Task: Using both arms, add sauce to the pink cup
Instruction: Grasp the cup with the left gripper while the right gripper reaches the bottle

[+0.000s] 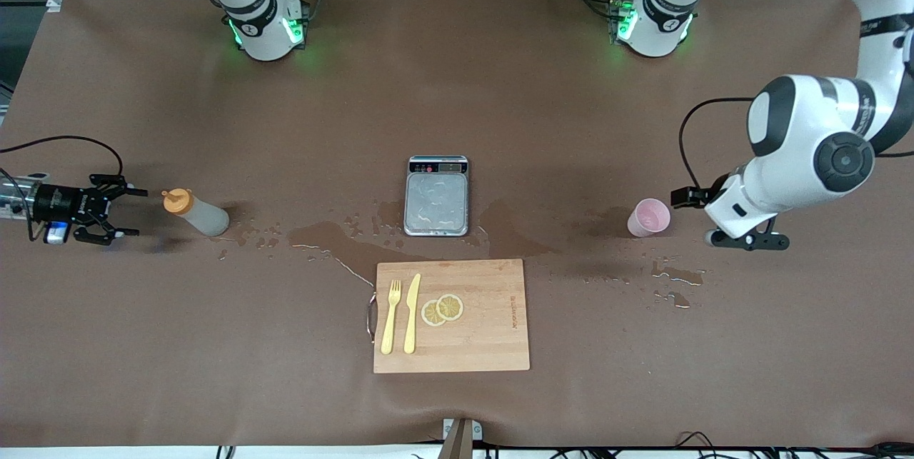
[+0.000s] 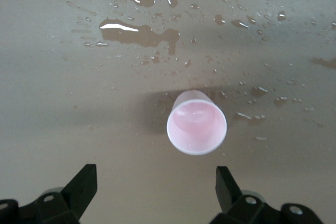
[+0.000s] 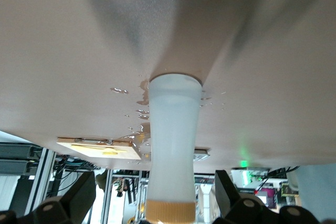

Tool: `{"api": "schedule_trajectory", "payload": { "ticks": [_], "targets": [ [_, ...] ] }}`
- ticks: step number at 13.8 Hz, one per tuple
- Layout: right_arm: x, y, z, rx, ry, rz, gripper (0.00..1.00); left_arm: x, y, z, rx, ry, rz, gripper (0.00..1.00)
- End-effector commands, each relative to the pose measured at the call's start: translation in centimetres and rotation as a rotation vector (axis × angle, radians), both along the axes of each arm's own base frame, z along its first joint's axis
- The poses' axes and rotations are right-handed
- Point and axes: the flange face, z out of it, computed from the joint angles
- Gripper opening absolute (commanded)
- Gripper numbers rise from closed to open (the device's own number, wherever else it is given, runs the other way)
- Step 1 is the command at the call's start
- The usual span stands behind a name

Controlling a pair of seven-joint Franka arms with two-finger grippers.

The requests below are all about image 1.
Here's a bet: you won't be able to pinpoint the pink plastic cup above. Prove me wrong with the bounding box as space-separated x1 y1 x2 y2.
628 198 672 238

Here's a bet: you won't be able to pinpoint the sauce bottle with orange cap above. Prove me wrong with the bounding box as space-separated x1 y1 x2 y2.
162 188 231 237

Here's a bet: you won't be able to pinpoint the brown table mat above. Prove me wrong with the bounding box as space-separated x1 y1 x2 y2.
0 0 914 449

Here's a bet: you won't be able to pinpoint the wooden cutting board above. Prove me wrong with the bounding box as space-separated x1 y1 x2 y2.
366 258 531 374

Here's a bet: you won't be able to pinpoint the silver digital kitchen scale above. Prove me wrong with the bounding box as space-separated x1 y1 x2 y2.
403 155 470 237

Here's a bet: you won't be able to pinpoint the yellow plastic knife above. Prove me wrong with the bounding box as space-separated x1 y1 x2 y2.
403 273 422 355

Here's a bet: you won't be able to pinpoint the yellow plastic fork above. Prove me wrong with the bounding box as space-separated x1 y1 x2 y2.
381 279 403 355

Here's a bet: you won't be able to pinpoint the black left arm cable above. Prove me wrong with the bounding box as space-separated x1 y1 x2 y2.
678 96 758 192

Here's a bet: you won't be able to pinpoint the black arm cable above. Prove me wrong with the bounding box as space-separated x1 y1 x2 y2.
0 135 124 178
678 96 758 192

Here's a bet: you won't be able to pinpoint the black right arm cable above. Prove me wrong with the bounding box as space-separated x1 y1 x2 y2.
0 135 124 178

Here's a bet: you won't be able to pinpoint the black floor cable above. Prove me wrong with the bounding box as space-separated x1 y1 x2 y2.
675 432 723 450

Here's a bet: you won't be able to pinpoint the metal bracket with post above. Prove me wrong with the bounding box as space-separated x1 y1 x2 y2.
439 418 483 459

